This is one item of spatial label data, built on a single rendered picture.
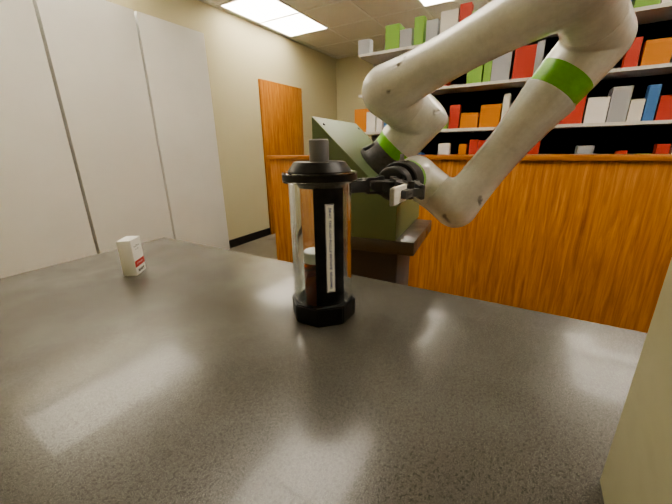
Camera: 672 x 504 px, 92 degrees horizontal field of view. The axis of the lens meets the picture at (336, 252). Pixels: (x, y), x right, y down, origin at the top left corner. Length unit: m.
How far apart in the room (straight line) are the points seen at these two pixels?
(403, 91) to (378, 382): 0.67
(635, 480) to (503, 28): 0.70
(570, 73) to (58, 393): 0.98
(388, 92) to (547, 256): 1.68
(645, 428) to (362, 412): 0.22
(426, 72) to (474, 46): 0.11
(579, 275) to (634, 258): 0.26
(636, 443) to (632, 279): 2.11
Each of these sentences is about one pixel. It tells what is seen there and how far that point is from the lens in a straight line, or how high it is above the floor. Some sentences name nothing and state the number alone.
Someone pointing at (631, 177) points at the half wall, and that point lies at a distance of 2.27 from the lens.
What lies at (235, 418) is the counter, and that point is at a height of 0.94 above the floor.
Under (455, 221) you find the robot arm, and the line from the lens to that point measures 0.86.
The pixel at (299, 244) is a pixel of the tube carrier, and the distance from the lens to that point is 0.47.
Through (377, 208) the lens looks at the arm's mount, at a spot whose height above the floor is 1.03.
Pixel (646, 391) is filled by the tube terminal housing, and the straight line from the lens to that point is 0.30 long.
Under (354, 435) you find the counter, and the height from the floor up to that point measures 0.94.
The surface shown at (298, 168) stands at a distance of 0.45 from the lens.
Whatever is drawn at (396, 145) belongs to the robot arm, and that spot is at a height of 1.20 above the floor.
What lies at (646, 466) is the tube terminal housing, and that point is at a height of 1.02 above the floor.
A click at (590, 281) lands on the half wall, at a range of 2.38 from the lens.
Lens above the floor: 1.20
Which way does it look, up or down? 18 degrees down
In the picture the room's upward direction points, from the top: 1 degrees counter-clockwise
